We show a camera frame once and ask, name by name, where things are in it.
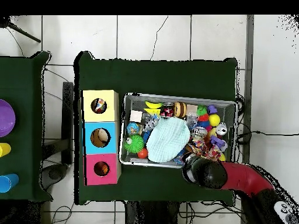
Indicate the green spiky ball with eyes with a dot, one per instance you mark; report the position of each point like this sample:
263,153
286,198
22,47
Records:
134,143

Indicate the colourful polka dot cloth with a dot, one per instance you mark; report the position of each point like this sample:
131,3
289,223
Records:
98,105

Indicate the multicolour patterned cloth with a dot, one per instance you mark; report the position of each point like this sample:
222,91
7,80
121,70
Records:
205,148

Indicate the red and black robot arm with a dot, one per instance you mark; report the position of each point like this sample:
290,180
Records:
243,177

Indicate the clear mesh bin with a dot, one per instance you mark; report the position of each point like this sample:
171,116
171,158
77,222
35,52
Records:
177,96

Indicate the wooden box with three holes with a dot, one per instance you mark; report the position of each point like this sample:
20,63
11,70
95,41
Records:
88,140

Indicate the yellow cheese wedge toy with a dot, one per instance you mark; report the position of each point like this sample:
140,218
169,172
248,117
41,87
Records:
152,111

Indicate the plain wooden block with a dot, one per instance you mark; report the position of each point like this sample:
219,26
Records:
136,116

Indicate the blue globe ball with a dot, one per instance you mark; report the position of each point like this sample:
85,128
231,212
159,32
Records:
133,128

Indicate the mint green muslin cloth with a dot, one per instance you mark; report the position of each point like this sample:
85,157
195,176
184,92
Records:
168,139

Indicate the red ball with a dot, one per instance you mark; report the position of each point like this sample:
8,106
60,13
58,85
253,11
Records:
142,152

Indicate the dark green tablecloth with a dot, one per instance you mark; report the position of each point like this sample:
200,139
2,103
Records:
163,74

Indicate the dark green side table cloth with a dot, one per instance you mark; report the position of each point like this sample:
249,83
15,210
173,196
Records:
28,93

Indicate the purple plate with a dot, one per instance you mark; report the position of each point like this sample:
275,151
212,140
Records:
5,117

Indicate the yellow cup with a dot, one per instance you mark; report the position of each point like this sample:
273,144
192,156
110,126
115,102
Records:
4,150

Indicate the blue cup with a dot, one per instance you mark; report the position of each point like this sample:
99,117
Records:
8,183

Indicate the black tripod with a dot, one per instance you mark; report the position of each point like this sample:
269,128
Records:
5,21

